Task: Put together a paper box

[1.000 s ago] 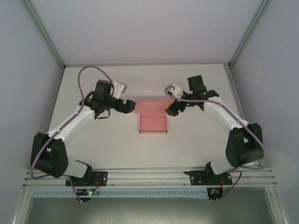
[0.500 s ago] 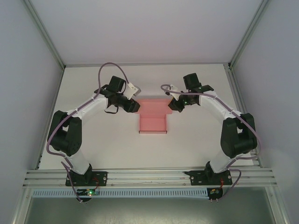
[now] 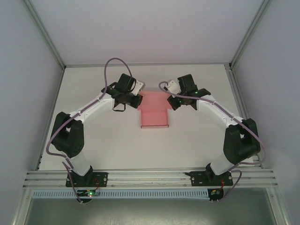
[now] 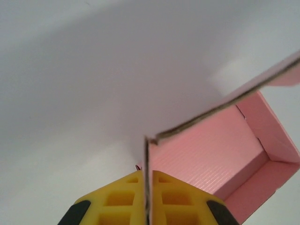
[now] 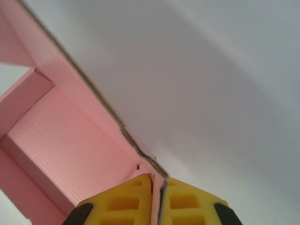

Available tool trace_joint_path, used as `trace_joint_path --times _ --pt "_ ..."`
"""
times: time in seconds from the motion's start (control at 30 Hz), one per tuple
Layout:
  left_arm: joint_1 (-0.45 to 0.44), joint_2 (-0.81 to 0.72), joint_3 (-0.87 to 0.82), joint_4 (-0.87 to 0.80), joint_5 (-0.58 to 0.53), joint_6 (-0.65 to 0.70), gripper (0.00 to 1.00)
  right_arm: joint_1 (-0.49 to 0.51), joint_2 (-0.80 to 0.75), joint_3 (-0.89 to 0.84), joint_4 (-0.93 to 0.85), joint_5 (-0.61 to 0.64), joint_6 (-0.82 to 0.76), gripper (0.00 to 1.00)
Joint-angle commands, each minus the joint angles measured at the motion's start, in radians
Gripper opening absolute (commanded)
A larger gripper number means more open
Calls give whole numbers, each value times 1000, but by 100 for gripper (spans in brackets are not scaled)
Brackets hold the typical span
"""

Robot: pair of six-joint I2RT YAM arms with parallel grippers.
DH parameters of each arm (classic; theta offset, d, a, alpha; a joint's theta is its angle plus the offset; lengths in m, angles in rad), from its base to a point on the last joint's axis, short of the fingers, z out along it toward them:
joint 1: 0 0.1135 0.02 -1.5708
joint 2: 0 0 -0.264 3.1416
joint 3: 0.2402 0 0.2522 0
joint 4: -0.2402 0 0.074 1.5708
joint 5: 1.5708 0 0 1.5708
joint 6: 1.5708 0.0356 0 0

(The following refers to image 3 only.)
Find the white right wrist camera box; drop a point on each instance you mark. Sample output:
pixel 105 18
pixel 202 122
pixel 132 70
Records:
pixel 172 86

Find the pink paper box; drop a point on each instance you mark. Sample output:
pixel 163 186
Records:
pixel 154 118

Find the small green circuit board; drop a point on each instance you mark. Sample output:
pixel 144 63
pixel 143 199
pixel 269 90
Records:
pixel 90 193
pixel 215 192

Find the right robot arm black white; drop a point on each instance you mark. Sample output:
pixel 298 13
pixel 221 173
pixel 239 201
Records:
pixel 218 112

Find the aluminium mounting rail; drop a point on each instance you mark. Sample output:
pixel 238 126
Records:
pixel 152 175

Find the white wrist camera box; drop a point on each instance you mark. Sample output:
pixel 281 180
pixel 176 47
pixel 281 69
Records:
pixel 172 86
pixel 138 87

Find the aluminium frame post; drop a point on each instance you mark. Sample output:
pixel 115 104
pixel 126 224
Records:
pixel 44 35
pixel 248 35

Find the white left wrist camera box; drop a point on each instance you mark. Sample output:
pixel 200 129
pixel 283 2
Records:
pixel 138 87

